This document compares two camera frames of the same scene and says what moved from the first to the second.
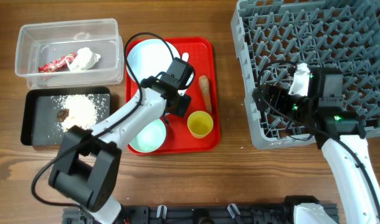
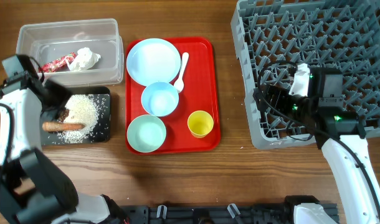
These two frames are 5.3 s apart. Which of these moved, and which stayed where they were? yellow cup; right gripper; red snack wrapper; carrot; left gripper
Moved: carrot; left gripper
Stayed: red snack wrapper; yellow cup; right gripper
